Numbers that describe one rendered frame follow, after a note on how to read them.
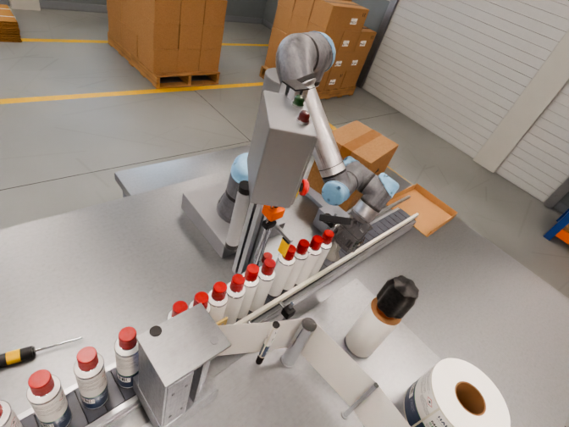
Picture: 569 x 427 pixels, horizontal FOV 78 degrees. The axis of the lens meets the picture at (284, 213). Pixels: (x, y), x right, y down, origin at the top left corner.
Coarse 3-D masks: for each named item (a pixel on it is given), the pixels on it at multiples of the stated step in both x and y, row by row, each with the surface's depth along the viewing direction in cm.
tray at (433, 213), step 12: (408, 192) 188; (420, 192) 191; (408, 204) 180; (420, 204) 183; (432, 204) 186; (444, 204) 184; (420, 216) 174; (432, 216) 177; (444, 216) 180; (420, 228) 167; (432, 228) 169
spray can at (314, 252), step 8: (312, 240) 104; (320, 240) 104; (312, 248) 105; (320, 248) 107; (312, 256) 106; (304, 264) 109; (312, 264) 109; (304, 272) 111; (296, 280) 114; (304, 280) 114
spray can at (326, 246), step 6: (324, 234) 107; (330, 234) 107; (324, 240) 108; (330, 240) 108; (324, 246) 109; (330, 246) 110; (324, 252) 110; (318, 258) 112; (324, 258) 113; (318, 264) 114; (312, 270) 116; (318, 270) 117
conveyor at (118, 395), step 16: (400, 208) 166; (384, 224) 154; (368, 240) 143; (304, 288) 116; (112, 384) 80; (80, 400) 76; (112, 400) 78; (32, 416) 72; (80, 416) 74; (96, 416) 75
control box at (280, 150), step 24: (264, 96) 75; (264, 120) 70; (288, 120) 69; (264, 144) 67; (288, 144) 67; (312, 144) 68; (264, 168) 70; (288, 168) 71; (264, 192) 75; (288, 192) 76
